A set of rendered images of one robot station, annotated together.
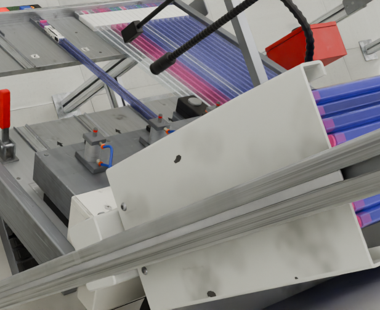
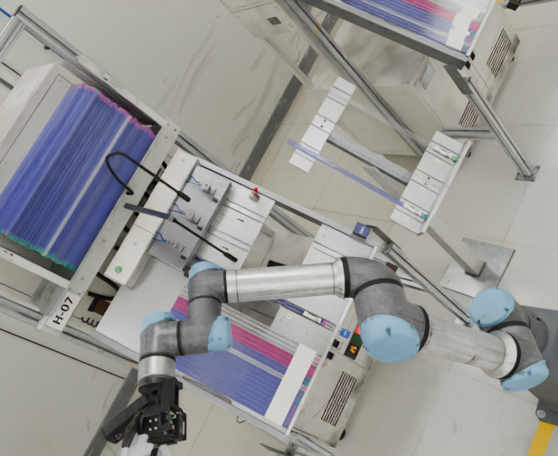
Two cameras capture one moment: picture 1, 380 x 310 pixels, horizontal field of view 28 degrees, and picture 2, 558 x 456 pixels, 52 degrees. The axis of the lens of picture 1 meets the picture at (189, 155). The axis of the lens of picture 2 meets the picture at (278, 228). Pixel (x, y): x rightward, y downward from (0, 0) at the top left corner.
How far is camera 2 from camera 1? 201 cm
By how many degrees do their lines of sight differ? 73
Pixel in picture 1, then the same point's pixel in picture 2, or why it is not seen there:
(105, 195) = (188, 165)
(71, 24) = (316, 341)
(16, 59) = not seen: hidden behind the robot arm
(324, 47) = not seen: outside the picture
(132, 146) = (201, 212)
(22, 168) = (243, 194)
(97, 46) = (286, 326)
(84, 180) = (203, 177)
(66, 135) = (243, 229)
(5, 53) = not seen: hidden behind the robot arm
